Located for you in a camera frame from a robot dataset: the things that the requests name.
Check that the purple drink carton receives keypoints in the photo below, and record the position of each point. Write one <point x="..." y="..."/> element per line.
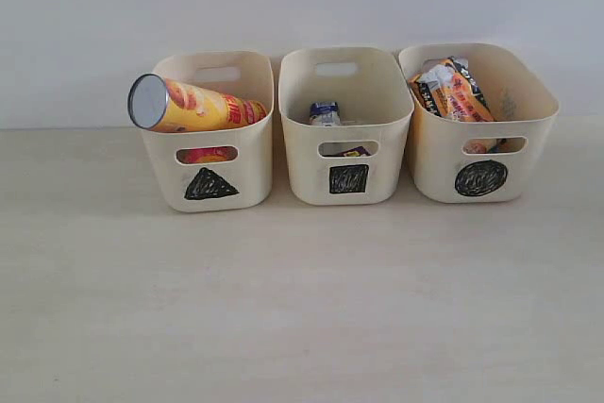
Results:
<point x="356" y="152"/>

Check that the blue white milk carton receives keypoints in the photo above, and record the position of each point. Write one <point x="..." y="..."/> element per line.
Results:
<point x="325" y="114"/>

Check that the pink chips can yellow lid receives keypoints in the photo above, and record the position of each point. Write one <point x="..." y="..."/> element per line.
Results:
<point x="206" y="155"/>

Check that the orange instant noodle bag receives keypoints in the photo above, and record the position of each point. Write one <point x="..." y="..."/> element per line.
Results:
<point x="446" y="89"/>

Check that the cream bin with triangle mark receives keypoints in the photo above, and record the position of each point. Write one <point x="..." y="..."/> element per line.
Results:
<point x="240" y="183"/>

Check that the cream bin with square mark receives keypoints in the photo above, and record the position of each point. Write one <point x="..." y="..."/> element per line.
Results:
<point x="375" y="111"/>

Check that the cream bin with circle mark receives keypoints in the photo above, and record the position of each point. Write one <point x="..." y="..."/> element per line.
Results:
<point x="455" y="162"/>

